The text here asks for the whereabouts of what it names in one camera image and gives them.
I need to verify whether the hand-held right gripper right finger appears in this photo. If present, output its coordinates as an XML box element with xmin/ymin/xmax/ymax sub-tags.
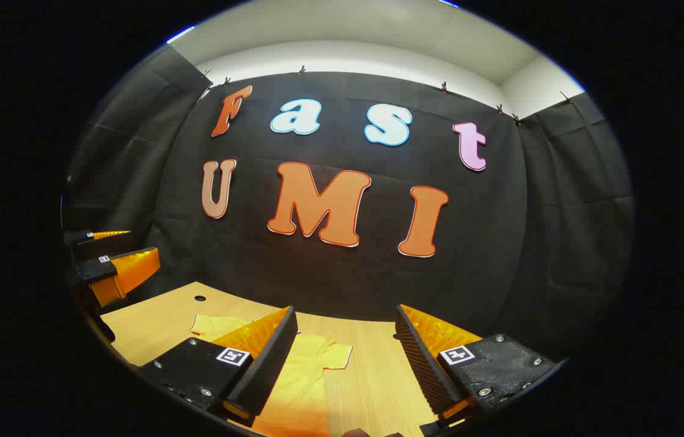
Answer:
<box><xmin>394</xmin><ymin>304</ymin><xmax>568</xmax><ymax>435</ymax></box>

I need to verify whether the orange T-shirt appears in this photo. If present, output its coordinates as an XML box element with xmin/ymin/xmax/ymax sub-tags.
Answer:
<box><xmin>190</xmin><ymin>314</ymin><xmax>353</xmax><ymax>437</ymax></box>

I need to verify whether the black backdrop cloth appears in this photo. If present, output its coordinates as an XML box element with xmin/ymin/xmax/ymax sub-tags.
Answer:
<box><xmin>66</xmin><ymin>47</ymin><xmax>634</xmax><ymax>365</ymax></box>

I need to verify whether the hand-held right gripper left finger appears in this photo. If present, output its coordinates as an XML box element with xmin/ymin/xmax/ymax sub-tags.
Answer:
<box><xmin>138</xmin><ymin>305</ymin><xmax>299</xmax><ymax>427</ymax></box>

